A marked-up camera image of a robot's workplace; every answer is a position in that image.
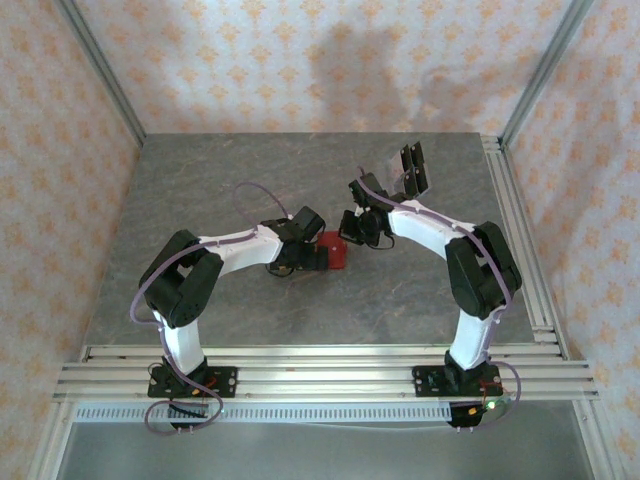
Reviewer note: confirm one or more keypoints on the wide aluminium mounting beam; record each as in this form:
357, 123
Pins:
325, 382

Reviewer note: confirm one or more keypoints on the grey sheet metal shelf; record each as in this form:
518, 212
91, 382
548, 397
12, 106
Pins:
325, 455

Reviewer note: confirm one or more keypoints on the red leather card holder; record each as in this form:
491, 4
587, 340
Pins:
337, 250

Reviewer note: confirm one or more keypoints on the black card with gold chip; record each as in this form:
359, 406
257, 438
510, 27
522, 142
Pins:
406, 159
417, 154
410, 185
423, 180

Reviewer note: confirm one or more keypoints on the aluminium frame post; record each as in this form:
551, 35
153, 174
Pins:
549, 65
595, 440
100, 65
50, 440

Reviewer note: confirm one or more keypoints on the black controller board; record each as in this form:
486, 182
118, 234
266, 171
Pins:
465, 417

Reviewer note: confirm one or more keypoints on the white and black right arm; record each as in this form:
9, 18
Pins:
420, 230

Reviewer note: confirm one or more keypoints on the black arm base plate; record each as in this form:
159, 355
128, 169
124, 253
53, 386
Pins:
225, 382
425, 382

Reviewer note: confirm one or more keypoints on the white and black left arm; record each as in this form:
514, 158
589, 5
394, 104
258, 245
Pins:
240, 250

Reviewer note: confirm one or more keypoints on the aluminium extrusion rail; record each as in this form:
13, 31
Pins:
325, 352
530, 225

